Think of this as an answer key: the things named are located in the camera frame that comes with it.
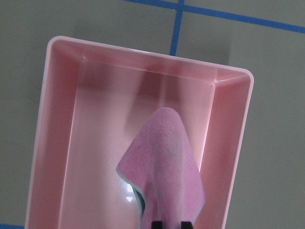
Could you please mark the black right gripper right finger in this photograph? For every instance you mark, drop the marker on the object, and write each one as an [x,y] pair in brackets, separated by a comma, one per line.
[186,225]

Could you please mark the pink plastic bin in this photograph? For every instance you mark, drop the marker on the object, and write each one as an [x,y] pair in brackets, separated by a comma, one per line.
[94,100]

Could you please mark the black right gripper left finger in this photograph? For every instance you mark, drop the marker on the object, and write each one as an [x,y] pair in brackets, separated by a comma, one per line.
[157,225]

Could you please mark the pink microfiber cloth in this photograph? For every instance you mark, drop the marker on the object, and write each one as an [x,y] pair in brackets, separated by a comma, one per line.
[161,169]

